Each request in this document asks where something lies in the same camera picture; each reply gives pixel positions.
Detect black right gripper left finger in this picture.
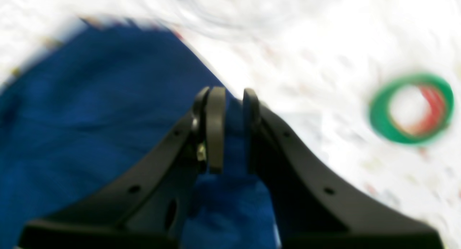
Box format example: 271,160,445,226
18,87,226,249

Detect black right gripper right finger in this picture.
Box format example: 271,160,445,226
242,88,443,249

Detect dark blue t-shirt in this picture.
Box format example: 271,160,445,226
0,21,278,249

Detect terrazzo patterned table cloth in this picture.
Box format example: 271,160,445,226
1,0,460,249

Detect green electrical tape roll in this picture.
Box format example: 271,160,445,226
368,73,456,146

